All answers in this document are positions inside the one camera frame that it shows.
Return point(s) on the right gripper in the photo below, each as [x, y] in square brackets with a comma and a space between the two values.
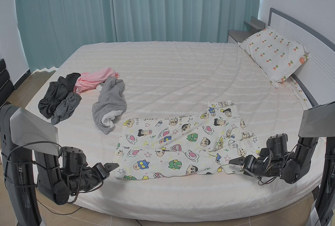
[257, 167]

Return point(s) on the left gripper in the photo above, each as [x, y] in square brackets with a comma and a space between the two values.
[100, 172]

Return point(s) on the white printed pyjama top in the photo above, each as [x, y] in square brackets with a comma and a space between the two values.
[183, 146]

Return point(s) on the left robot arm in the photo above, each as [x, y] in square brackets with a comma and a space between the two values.
[21, 167]

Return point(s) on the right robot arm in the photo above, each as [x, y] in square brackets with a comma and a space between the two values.
[324, 167]

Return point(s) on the bed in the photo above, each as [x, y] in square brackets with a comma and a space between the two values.
[170, 68]

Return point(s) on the dark grey garment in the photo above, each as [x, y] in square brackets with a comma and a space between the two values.
[66, 108]

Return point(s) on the pink garment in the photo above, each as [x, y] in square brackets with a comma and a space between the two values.
[96, 78]

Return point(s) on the black garment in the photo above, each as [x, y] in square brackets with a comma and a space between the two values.
[55, 94]

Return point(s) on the white printed pillow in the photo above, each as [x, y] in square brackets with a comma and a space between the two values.
[274, 55]

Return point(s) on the grey bedside table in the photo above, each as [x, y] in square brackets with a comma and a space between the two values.
[240, 35]

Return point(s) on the black chest of drawers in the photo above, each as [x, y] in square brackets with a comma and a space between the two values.
[5, 81]

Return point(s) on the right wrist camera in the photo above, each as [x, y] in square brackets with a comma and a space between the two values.
[263, 153]

